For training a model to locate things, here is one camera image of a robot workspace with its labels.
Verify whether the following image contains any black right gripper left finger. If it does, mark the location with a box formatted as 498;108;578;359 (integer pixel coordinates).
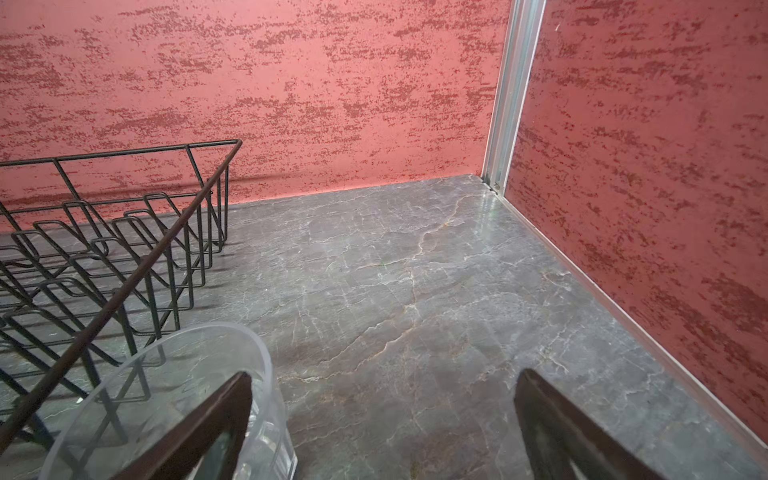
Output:
114;371;252;479

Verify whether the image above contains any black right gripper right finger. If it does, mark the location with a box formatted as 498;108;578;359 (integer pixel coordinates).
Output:
514;368;661;479

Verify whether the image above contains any clear plastic cup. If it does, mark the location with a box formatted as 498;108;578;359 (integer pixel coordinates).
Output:
39;322;298;479

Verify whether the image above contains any black wire dish rack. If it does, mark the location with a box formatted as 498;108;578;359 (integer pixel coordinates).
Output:
1;139;242;450

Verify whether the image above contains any aluminium corner post right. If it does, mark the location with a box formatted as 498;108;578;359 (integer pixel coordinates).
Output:
481;0;547;197

